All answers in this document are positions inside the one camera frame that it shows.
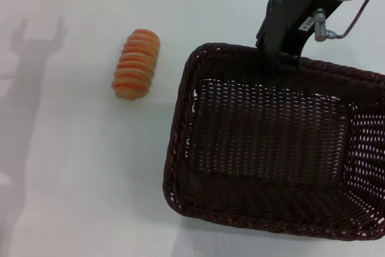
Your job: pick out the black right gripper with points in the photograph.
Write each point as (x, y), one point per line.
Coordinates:
(296, 19)

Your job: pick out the dark brown wicker basket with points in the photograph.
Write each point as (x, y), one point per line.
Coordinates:
(264, 148)

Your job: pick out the orange striped bread roll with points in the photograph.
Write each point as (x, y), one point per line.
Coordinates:
(136, 64)

